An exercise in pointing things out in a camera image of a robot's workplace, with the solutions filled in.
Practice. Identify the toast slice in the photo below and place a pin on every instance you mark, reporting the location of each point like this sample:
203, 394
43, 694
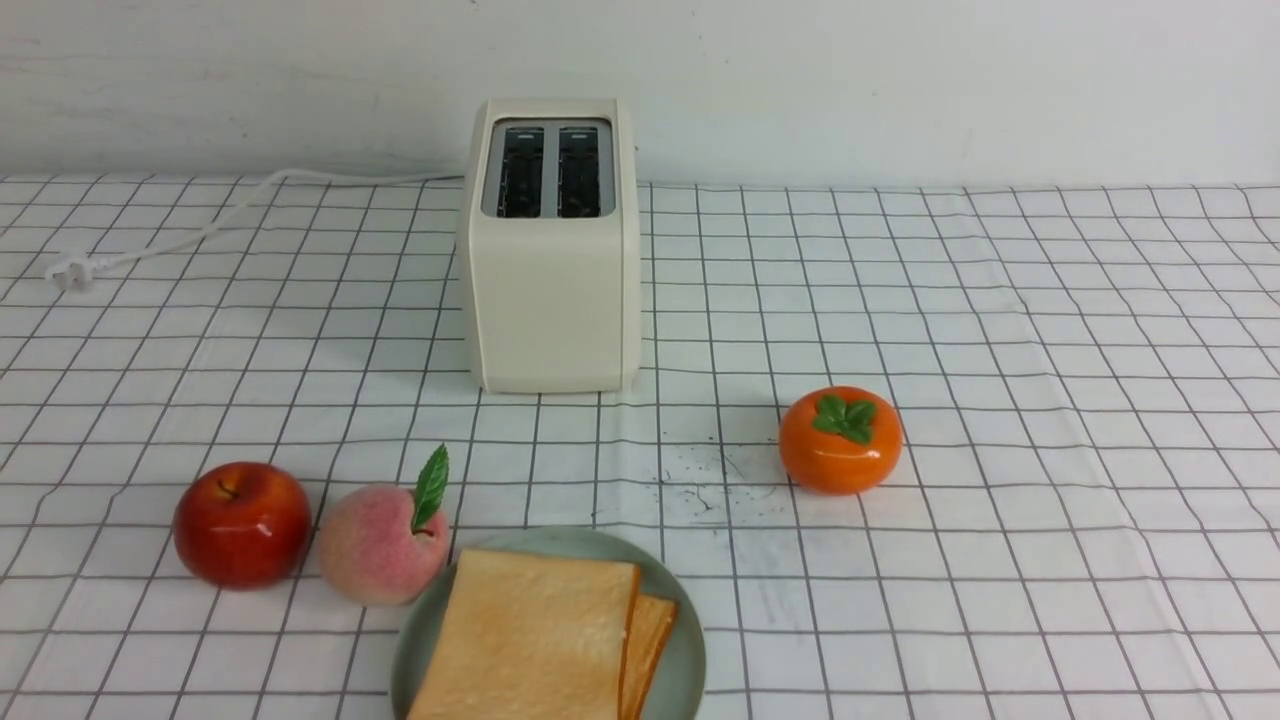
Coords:
530, 636
651, 623

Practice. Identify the white grid tablecloth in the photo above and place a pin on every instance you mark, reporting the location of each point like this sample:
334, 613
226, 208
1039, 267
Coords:
1082, 524

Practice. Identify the cream white toaster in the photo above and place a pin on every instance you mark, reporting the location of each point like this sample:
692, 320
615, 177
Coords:
549, 247

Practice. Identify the orange persimmon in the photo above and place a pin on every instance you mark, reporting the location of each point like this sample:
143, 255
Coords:
840, 440

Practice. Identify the red apple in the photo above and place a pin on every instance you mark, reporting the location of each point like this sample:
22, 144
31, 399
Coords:
242, 526

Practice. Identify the light green plate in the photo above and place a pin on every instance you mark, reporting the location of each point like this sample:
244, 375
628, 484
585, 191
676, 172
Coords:
676, 688

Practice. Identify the pink peach with leaf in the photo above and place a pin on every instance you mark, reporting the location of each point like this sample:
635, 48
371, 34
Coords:
383, 544

